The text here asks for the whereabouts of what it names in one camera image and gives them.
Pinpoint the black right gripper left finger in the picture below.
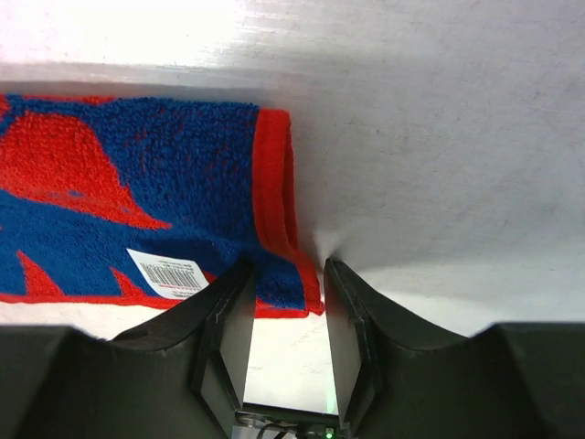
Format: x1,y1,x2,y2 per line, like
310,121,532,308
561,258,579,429
112,259,256,412

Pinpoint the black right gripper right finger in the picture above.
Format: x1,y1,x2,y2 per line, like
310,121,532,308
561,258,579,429
324,260,478,419

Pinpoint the red blue patterned towel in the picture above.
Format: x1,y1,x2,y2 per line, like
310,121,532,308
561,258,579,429
1,94,324,318

